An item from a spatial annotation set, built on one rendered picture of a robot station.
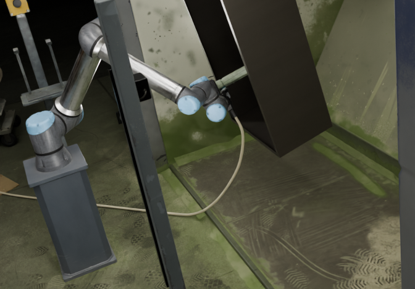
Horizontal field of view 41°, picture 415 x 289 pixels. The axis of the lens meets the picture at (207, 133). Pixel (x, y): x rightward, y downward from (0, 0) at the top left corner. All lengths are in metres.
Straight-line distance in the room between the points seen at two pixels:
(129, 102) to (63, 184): 1.40
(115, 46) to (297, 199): 2.04
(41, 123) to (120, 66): 1.36
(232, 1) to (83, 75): 0.83
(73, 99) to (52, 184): 0.45
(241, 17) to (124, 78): 1.13
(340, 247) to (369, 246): 0.14
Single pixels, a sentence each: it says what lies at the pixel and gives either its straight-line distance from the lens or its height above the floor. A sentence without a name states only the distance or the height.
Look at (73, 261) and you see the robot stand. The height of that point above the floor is 0.10.
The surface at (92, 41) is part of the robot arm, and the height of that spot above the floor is 1.30.
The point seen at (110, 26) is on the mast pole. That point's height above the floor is 1.57.
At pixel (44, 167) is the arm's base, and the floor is 0.67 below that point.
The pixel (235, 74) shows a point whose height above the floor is 0.93.
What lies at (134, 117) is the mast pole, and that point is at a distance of 1.65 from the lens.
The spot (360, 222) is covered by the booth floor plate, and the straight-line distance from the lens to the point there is 3.17.
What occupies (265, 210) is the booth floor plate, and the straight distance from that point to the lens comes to 3.32.
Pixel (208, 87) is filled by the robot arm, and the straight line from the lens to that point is 2.56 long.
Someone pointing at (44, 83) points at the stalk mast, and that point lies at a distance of 3.81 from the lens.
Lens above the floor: 1.92
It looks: 26 degrees down
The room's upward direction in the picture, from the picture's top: 11 degrees counter-clockwise
